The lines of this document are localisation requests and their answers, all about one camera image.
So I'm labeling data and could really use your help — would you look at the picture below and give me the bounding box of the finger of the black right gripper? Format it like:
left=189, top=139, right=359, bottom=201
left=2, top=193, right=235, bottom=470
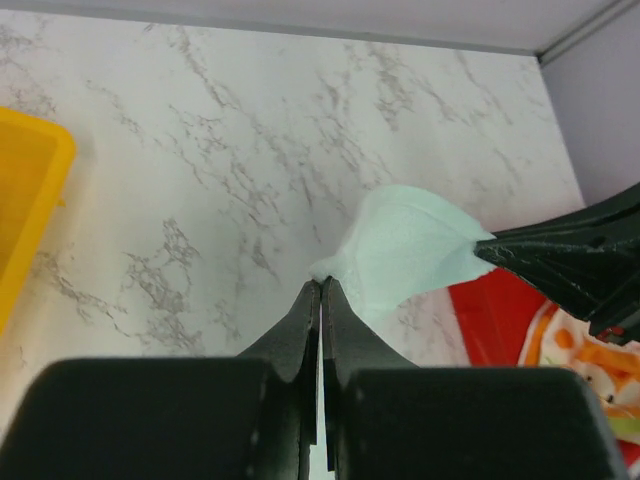
left=474, top=185, right=639, bottom=343

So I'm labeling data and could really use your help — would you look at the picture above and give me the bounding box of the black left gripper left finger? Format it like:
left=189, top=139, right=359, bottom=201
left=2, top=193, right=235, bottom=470
left=1, top=281, right=320, bottom=479

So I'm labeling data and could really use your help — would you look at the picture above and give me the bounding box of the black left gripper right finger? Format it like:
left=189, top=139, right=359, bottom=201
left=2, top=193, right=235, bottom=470
left=321, top=279, right=628, bottom=479

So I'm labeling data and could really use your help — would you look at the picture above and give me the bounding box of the orange patterned towel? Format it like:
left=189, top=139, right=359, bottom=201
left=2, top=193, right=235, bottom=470
left=518, top=301, right=639, bottom=445

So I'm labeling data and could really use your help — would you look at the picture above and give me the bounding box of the light blue white towel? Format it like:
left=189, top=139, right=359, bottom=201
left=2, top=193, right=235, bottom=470
left=310, top=185, right=496, bottom=323

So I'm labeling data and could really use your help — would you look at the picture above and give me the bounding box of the red plastic tray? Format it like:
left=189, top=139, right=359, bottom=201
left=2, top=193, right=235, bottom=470
left=448, top=269, right=558, bottom=366

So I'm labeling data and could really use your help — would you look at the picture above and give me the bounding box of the yellow plastic tray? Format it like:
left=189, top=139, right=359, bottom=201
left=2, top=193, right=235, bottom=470
left=1, top=107, right=76, bottom=329

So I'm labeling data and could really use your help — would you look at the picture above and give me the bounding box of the aluminium frame post right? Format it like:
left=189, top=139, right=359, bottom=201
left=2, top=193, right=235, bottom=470
left=535, top=0, right=639, bottom=66

